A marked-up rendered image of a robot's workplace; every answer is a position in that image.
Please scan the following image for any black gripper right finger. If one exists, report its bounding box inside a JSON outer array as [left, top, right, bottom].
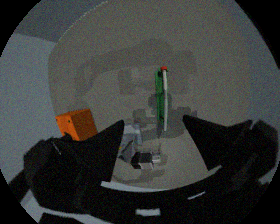
[[183, 115, 252, 171]]

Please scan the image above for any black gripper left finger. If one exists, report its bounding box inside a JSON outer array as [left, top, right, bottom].
[[52, 120, 124, 183]]

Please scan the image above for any grey tapered pin with red cap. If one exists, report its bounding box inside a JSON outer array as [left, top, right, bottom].
[[160, 67, 168, 132]]

